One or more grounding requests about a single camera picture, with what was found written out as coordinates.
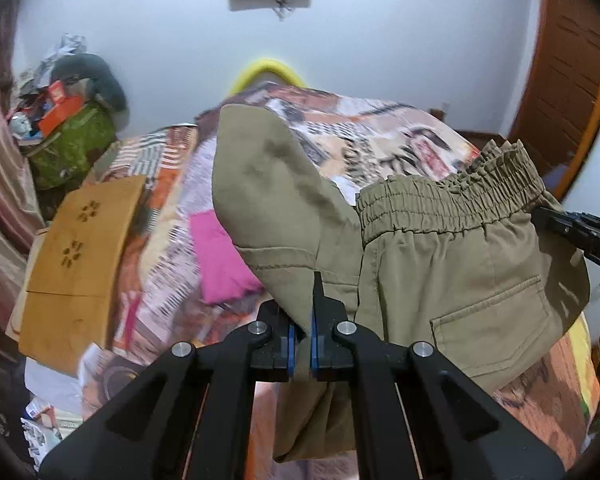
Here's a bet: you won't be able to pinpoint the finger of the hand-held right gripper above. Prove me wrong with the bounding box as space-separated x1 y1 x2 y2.
530 205 596 256

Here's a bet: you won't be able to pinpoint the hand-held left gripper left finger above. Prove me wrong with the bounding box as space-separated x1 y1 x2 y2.
39 300 297 480

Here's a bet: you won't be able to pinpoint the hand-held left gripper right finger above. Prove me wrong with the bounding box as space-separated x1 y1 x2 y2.
310 271 566 480

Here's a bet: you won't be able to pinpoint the olive green pants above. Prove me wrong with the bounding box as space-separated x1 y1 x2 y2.
212 104 591 463

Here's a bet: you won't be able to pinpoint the colourful fleece blanket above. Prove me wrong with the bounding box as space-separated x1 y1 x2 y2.
555 312 600 441

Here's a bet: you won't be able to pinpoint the pink cloth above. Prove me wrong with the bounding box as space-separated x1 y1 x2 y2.
189 210 266 306

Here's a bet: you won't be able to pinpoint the brown wooden door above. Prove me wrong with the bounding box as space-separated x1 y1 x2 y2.
507 0 600 201

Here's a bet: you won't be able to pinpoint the newspaper print blanket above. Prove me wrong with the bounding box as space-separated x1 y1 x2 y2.
80 82 600 480

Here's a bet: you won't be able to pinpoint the brown cardboard box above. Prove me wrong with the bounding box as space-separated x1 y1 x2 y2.
17 175 147 376

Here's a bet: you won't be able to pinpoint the scattered printed papers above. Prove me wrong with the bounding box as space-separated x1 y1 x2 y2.
22 355 106 461

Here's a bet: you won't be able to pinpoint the yellow curved tube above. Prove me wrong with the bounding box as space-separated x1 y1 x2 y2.
225 57 306 98

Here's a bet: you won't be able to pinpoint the green patterned bag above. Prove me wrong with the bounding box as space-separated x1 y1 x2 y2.
27 102 118 191

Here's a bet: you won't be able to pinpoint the orange box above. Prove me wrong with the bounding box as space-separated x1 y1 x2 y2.
37 95 86 136

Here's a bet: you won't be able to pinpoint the pink striped curtain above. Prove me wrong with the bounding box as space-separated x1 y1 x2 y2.
0 0 46 321

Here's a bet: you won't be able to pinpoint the red and white box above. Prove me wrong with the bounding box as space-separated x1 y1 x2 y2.
47 80 81 110

